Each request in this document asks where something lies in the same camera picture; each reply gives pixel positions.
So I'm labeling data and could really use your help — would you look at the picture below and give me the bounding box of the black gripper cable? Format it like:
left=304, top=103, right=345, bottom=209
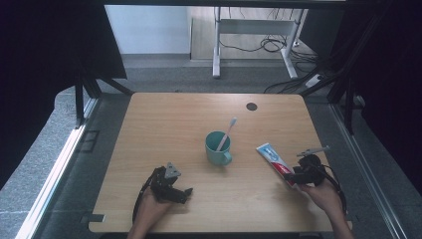
left=319, top=162, right=348, bottom=215
left=131, top=167, right=166, bottom=224

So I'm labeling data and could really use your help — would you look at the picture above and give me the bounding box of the aluminium rail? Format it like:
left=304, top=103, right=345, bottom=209
left=327, top=98, right=401, bottom=239
left=14, top=99, right=101, bottom=239

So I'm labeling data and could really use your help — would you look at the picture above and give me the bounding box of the black metal stand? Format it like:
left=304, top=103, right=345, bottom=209
left=299, top=74, right=366, bottom=136
left=74, top=68, right=135, bottom=129

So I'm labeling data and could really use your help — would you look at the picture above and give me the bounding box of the white red blue toothpaste tube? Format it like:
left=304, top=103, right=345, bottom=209
left=255, top=141, right=302, bottom=191

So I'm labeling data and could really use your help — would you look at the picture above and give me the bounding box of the black table bracket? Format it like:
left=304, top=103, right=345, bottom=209
left=79, top=212, right=106, bottom=225

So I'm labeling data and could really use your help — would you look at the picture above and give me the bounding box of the white power strip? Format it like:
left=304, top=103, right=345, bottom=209
left=305, top=74, right=323, bottom=89

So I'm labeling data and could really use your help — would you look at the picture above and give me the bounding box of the person's left hand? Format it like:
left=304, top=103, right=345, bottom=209
left=133, top=187, right=174, bottom=233

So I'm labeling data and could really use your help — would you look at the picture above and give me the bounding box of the white desk frame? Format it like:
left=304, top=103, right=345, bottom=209
left=212, top=6, right=309, bottom=80

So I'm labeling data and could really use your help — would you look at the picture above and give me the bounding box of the person's right hand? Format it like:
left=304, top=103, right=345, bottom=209
left=299, top=178, right=343, bottom=221

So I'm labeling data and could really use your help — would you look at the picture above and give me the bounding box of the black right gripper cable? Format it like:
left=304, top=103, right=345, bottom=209
left=319, top=162, right=348, bottom=215

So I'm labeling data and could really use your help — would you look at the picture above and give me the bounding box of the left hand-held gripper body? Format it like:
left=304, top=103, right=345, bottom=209
left=149, top=161, right=187, bottom=204

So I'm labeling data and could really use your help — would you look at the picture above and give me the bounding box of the pink toothbrush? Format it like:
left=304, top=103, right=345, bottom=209
left=215, top=116, right=239, bottom=152

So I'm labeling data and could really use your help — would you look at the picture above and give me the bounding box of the black curtain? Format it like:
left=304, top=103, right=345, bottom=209
left=0, top=0, right=128, bottom=191
left=298, top=0, right=422, bottom=197

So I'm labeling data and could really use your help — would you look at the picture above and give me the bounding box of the green cup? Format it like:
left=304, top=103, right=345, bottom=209
left=204, top=130, right=234, bottom=167

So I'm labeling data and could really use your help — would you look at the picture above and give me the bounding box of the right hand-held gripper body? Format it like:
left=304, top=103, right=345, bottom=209
left=292, top=145, right=331, bottom=187

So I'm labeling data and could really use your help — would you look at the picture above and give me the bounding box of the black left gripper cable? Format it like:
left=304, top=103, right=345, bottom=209
left=131, top=167, right=166, bottom=224

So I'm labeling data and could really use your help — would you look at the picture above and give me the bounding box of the black floor cable bundle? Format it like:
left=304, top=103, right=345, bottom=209
left=218, top=8, right=320, bottom=64

